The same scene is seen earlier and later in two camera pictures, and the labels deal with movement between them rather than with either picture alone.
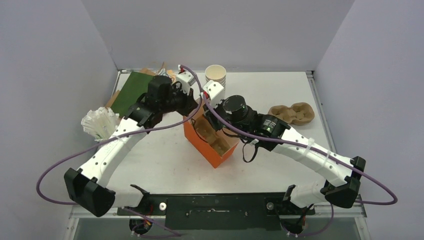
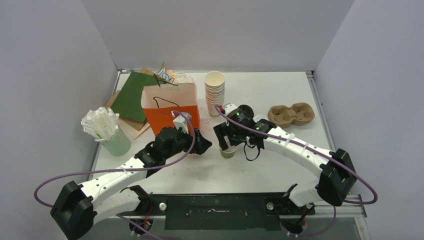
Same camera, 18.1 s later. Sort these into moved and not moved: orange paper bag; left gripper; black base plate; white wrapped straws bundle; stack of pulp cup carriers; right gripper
Moved: orange paper bag; right gripper; left gripper
Not moved: white wrapped straws bundle; black base plate; stack of pulp cup carriers
